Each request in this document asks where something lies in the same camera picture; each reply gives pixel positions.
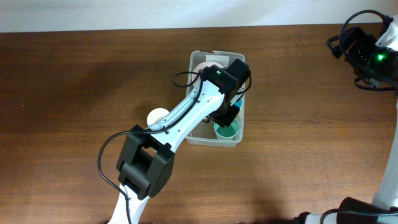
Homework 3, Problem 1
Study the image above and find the blue plastic cup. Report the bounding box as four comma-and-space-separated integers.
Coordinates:
234, 97, 243, 108

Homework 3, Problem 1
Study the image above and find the pink plastic bowl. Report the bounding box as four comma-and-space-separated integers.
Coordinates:
192, 62, 224, 81

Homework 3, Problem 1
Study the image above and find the green plastic cup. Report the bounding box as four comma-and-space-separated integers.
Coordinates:
213, 119, 239, 140

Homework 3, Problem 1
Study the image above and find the white plastic cup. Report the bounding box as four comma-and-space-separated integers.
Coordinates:
147, 108, 169, 126

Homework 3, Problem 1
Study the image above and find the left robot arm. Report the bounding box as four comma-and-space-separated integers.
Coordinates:
109, 58, 251, 223

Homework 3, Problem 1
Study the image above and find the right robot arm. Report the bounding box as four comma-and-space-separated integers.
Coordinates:
283, 9, 397, 223

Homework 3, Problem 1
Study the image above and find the clear plastic container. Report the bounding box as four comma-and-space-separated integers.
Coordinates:
186, 50, 246, 147

